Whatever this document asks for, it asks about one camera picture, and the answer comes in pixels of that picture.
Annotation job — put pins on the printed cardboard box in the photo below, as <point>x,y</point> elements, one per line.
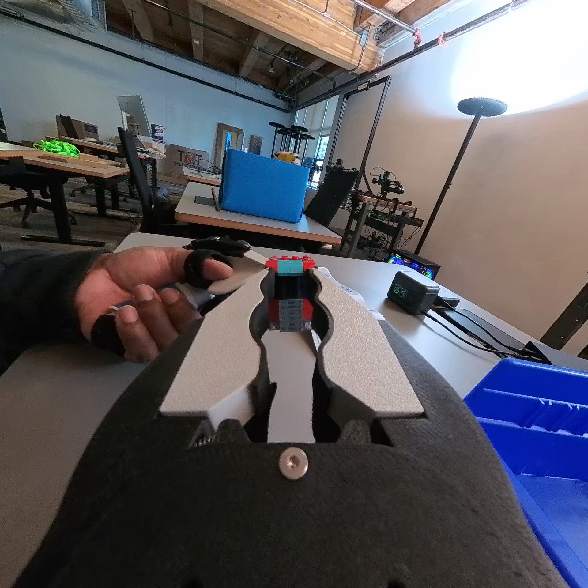
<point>186,160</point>

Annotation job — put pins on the blue case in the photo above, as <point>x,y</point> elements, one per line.
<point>262,188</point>

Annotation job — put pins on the black plug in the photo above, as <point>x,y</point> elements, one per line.
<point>448,301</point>

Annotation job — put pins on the white monitor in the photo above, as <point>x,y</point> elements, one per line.
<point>133,115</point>

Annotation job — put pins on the red teal grey brick model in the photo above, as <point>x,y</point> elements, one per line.
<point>291,312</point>

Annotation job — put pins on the blue plastic bin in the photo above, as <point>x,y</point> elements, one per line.
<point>542,436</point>

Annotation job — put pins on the grey flat device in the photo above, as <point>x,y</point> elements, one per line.
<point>487,328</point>

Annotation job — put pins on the black office chair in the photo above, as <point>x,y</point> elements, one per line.
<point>135,174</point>

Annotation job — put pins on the grey desk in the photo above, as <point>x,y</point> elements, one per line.
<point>69,413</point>

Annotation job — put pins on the black tilted board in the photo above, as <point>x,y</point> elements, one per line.
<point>330,197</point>

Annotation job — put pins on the person's left hand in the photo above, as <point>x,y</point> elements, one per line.
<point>133,275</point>

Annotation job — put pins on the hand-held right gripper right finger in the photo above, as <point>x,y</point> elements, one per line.
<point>367,363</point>

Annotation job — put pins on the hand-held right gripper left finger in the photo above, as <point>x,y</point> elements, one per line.
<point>216,363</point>

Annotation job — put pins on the wooden-top office desk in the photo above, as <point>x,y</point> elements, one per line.
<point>69,167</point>

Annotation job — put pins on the black floor lamp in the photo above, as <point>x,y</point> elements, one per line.
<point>482,106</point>

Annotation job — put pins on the group of black round stools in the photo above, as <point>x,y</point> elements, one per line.
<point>294,133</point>

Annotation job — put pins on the black perforated strut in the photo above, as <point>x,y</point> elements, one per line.
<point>567,321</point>

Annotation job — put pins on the black door frame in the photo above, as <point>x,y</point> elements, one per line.
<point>383,119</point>

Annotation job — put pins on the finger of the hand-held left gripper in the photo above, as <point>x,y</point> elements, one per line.
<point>243,275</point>

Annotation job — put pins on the black equipment with green lights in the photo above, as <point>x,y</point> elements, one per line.
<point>386,183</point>

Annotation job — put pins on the background table with brown edge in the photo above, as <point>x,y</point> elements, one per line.
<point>257,225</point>

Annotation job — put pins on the thick metal sprinkler pipe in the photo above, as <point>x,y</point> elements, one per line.
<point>381,16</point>

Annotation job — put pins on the computer case with rainbow lights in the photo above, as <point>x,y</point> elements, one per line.
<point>413,264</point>

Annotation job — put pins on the black box with green display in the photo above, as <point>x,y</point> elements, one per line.
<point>411,291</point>

